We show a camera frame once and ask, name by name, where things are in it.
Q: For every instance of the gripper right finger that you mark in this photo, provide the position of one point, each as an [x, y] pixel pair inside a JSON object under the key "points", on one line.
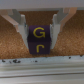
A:
{"points": [[58, 22]]}

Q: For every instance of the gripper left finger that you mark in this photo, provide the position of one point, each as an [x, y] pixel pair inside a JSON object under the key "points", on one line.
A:
{"points": [[20, 23]]}

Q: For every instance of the purple block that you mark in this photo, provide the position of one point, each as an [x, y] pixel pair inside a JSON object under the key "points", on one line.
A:
{"points": [[39, 39]]}

